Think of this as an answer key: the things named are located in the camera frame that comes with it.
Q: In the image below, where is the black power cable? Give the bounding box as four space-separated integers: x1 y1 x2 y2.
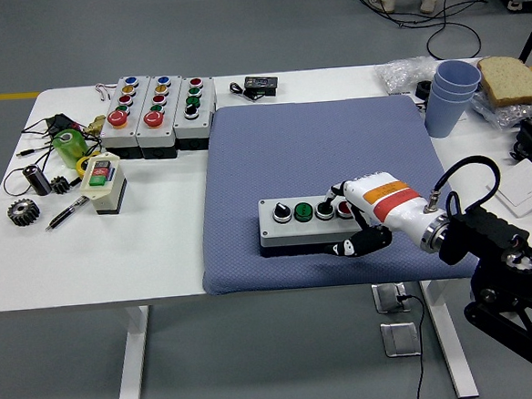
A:
395 291 433 399

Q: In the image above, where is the grey four-button control box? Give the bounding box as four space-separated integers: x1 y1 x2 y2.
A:
256 190 373 259

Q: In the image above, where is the metal floor outlet box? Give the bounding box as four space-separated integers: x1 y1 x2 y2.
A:
379 320 422 359
371 281 413 315

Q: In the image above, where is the green cylindrical battery pack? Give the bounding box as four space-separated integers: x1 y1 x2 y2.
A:
50 126 92 170

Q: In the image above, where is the black digital panel meter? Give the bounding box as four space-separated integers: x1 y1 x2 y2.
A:
229 73 281 104

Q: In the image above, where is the black cylindrical capacitor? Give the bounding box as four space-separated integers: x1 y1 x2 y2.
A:
22 162 54 198

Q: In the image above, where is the brass pipe fitting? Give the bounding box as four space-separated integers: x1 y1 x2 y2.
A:
80 114 109 137

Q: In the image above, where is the grey five-button emergency-stop box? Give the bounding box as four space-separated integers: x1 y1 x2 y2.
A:
95 75 155 163
131 73 189 162

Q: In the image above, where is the grey four-button selector box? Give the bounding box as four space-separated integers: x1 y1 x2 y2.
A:
169 75 220 153

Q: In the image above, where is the white table leg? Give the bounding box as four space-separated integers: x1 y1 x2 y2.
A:
107 302 156 399
420 276 481 399

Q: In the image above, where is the slice of bread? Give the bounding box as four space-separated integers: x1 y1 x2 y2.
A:
476 53 532 109

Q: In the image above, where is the cream red-green switch box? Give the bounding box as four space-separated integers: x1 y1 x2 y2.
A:
77 150 130 218

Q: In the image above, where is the blue plastic cup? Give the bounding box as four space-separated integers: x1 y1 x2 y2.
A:
430 73 481 105
422 85 478 141
435 57 484 96

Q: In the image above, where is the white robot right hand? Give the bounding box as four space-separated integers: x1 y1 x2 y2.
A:
317 166 451 261

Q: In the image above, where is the clear bag of parts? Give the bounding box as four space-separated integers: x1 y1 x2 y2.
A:
470 87 532 133
374 54 443 97

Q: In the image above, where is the black silver pen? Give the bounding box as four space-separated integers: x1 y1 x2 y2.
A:
42 196 92 232

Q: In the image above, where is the black adapter with wires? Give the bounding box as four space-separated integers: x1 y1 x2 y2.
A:
20 111 85 143

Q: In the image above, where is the black wire with jack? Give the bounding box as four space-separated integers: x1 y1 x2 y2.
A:
0 142 68 198

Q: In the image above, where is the blue-grey padded mat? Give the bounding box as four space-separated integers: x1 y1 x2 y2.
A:
189 87 481 297

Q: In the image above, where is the red white cord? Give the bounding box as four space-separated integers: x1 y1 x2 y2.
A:
95 81 117 104

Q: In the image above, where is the yellow tape roll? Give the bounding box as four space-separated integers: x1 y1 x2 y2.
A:
75 151 102 179

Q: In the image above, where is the small black gear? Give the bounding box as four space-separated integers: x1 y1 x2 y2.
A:
48 175 72 197

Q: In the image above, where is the black floor cable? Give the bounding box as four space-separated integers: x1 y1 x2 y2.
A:
338 0 497 70

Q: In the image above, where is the large black gear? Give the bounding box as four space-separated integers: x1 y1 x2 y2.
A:
5 197 42 229

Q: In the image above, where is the white wall switch plate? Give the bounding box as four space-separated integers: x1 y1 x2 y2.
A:
491 159 532 220

